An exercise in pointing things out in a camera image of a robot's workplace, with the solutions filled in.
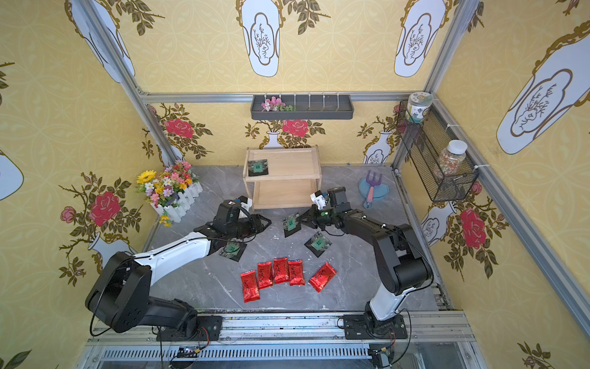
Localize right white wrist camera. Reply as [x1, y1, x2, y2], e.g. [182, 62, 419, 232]
[310, 191, 329, 210]

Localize green tea bag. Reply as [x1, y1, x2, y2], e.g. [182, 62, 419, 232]
[219, 241, 247, 262]
[247, 159, 269, 177]
[283, 213, 301, 238]
[304, 232, 332, 258]

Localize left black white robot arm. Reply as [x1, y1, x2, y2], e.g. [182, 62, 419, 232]
[85, 197, 272, 340]

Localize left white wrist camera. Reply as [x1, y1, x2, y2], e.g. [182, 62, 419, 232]
[237, 195, 253, 212]

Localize patterned tin jar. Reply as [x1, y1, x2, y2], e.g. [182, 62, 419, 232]
[406, 92, 433, 123]

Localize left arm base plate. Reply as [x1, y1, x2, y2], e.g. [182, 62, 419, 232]
[157, 315, 223, 342]

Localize aluminium rail frame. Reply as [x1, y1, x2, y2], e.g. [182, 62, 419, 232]
[76, 311, 486, 368]

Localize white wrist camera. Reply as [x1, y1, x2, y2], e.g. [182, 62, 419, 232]
[237, 195, 253, 212]
[310, 191, 329, 210]

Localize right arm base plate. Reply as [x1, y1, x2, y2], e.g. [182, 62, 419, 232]
[344, 312, 408, 340]

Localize pink flowers in tray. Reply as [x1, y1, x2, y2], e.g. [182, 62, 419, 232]
[261, 96, 295, 112]

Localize grey wall tray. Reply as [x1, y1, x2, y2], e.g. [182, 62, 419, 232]
[250, 93, 355, 121]

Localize red tea bag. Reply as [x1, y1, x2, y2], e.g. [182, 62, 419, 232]
[258, 261, 273, 289]
[273, 258, 290, 284]
[241, 271, 261, 303]
[309, 262, 336, 293]
[287, 260, 306, 286]

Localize small circuit board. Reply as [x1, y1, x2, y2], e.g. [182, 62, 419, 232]
[177, 346, 201, 359]

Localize black wire wall basket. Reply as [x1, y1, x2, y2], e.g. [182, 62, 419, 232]
[392, 101, 479, 203]

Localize glass jar white lid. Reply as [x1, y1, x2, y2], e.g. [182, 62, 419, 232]
[434, 140, 468, 180]

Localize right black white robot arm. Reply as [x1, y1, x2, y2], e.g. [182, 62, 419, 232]
[297, 187, 433, 338]

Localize blue dustpan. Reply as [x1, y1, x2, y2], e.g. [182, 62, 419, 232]
[358, 178, 390, 201]

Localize purple pink toy rake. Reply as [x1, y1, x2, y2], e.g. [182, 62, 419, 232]
[364, 171, 383, 208]

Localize flower bouquet white fence pot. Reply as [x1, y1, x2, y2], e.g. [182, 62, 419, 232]
[136, 160, 203, 227]

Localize wooden two-tier shelf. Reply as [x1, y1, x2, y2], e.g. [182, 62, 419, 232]
[243, 146, 322, 210]

